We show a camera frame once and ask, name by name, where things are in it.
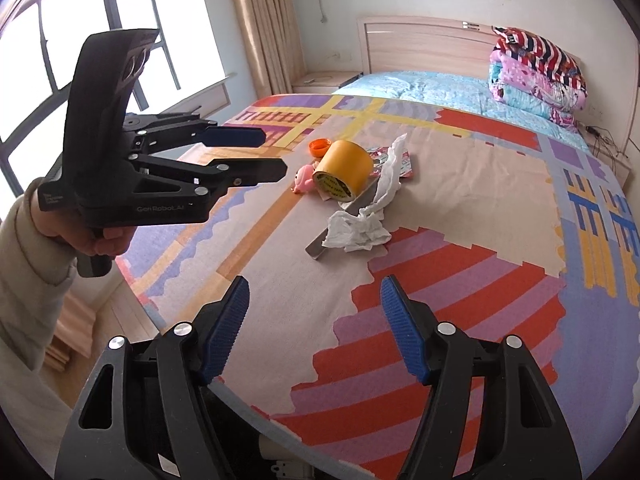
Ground grey bar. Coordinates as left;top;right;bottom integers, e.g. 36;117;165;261
305;182;381;262

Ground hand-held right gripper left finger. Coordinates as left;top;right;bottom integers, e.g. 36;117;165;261
55;275;251;480

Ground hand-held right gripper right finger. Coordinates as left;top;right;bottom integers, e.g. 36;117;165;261
380;274;583;480

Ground striped folded quilt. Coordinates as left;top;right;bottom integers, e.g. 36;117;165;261
492;25;587;96

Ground black framed window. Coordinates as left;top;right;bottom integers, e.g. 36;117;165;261
0;0;228;186

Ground person's left forearm beige sleeve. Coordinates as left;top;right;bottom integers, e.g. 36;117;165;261
0;185;80;376

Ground red silver blister pack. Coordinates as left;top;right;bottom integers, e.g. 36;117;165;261
364;145;415;179

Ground pink floral folded quilt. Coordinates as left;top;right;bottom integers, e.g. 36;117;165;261
487;49;583;128

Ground wooden window bench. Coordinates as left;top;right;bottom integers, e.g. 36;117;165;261
120;76;233;128

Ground person's left hand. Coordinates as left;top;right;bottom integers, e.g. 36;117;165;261
32;192;133;257

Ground wooden planks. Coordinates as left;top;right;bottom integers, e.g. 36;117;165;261
45;290;96;373

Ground pink toy figure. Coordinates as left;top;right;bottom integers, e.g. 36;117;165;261
291;162;317;195

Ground beige curtain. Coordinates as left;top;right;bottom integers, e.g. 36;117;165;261
222;0;307;98

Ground black cables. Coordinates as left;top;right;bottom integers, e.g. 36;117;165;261
582;122;631;161

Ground wooden headboard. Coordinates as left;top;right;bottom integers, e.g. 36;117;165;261
356;15;586;83

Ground white tissue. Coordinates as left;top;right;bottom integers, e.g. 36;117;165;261
321;133;412;253

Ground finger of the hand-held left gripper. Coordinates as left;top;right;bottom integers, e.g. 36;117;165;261
122;109;267;154
127;152;289;202

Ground yellow tape roll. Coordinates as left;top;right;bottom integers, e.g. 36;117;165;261
312;140;375;202

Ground wooden nightstand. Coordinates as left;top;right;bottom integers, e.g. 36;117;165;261
291;71;363;95

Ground light blue floral quilt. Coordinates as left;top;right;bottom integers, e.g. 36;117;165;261
332;71;591;153

